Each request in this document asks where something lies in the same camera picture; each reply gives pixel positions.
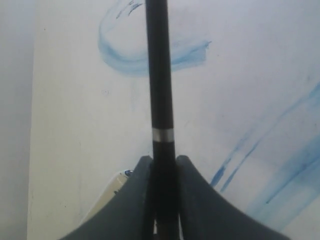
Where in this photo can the white square paint plate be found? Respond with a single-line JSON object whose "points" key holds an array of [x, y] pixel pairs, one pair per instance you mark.
{"points": [[111, 189]]}

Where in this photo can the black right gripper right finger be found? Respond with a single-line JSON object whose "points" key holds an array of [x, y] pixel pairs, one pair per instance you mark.
{"points": [[206, 215]]}

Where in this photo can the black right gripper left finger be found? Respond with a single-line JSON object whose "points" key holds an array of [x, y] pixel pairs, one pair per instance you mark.
{"points": [[129, 215]]}

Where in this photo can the black paintbrush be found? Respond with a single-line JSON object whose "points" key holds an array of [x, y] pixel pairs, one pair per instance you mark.
{"points": [[162, 122]]}

